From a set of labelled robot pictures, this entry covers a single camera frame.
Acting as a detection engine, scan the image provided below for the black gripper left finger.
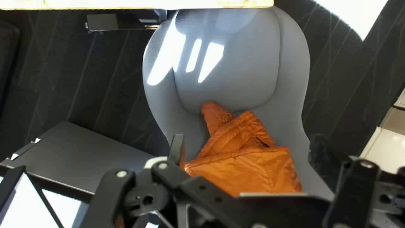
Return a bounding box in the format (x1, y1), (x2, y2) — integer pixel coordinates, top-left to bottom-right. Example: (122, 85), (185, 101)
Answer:
(82, 157), (332, 228)

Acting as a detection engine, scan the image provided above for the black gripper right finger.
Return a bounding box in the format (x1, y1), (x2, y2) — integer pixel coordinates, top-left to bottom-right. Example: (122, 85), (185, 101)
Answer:
(323, 154), (405, 228)

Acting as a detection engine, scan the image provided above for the orange jacket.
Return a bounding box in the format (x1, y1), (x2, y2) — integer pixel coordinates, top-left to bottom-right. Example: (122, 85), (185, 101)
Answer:
(183, 100), (304, 199)

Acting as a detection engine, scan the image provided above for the black flat metal plate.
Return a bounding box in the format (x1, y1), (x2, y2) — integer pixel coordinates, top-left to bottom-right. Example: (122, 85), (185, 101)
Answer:
(0, 120), (155, 196)

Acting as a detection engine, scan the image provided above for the grey shell chair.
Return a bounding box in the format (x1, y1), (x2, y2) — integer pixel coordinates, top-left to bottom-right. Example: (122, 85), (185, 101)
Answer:
(142, 5), (336, 200)

